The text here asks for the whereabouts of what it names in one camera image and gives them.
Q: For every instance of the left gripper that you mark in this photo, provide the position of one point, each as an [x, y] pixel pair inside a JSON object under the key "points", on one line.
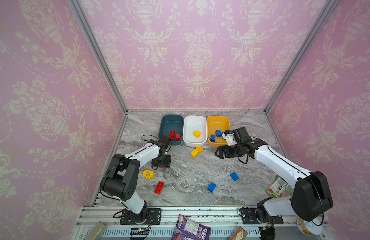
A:
{"points": [[167, 164]]}

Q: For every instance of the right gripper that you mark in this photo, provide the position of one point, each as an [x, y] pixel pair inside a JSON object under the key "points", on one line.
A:
{"points": [[225, 151]]}

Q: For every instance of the yellow tape roll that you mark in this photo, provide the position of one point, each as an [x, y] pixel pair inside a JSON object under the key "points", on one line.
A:
{"points": [[149, 175]]}

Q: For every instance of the yellow lego brick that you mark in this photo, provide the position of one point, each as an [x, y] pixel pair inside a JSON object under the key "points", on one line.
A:
{"points": [[199, 150], [194, 154], [197, 134]]}

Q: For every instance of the yellow container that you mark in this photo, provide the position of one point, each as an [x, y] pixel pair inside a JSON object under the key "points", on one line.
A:
{"points": [[215, 123]]}

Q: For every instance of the long red lego brick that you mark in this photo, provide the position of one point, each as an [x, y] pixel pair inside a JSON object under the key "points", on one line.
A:
{"points": [[159, 188]]}

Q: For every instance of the dark teal container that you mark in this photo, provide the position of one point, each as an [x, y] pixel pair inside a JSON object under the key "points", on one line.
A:
{"points": [[171, 123]]}

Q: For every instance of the white container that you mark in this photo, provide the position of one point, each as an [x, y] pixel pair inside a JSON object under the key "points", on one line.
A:
{"points": [[192, 124]]}

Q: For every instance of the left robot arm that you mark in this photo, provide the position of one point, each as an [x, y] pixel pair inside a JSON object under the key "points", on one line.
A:
{"points": [[121, 179]]}

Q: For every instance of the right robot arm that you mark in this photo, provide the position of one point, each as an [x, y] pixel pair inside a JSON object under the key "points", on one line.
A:
{"points": [[311, 196]]}

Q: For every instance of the green snack bag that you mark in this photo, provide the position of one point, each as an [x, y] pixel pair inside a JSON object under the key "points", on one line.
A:
{"points": [[279, 189]]}

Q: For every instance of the purple snack bag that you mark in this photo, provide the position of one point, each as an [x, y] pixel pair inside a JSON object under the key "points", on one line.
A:
{"points": [[187, 229]]}

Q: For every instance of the brown snack packet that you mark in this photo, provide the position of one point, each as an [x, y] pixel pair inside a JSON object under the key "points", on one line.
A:
{"points": [[239, 234]]}

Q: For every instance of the tan box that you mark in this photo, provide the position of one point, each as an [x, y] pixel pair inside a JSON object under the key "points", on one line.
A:
{"points": [[97, 231]]}

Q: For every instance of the white round can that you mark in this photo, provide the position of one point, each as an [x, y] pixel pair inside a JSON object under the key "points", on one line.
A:
{"points": [[309, 228]]}

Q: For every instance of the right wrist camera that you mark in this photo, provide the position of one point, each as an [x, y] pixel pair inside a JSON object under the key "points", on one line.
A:
{"points": [[229, 139]]}

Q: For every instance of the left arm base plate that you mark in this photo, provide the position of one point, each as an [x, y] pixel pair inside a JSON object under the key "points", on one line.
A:
{"points": [[146, 217]]}

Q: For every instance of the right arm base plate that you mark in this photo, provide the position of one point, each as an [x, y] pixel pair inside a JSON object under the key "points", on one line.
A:
{"points": [[252, 216]]}

